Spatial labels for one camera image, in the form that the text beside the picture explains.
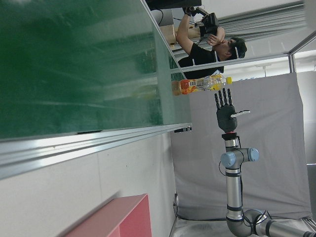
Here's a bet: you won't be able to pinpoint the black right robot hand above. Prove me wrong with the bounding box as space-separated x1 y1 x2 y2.
213 87 251 133

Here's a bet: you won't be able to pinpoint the black teleoperation glove device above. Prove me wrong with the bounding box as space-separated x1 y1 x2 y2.
182 6 219 38

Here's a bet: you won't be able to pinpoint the green conveyor belt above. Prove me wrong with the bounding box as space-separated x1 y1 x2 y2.
0 0 193 181

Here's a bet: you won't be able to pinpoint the orange drink bottle yellow cap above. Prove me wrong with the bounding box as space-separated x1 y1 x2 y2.
171 76 233 97

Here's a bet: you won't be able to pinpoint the person in black shirt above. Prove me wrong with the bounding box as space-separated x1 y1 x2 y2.
176 4 248 79

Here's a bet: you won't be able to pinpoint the pink plastic basket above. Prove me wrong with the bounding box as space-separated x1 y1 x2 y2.
55 194 153 237

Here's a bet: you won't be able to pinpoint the grey fabric curtain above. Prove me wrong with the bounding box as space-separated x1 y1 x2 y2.
170 73 312 220

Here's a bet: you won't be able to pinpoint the aluminium profile frame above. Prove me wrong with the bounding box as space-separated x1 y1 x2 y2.
287 32 316 74

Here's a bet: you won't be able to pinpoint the beige box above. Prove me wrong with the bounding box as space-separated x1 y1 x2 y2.
160 24 178 45

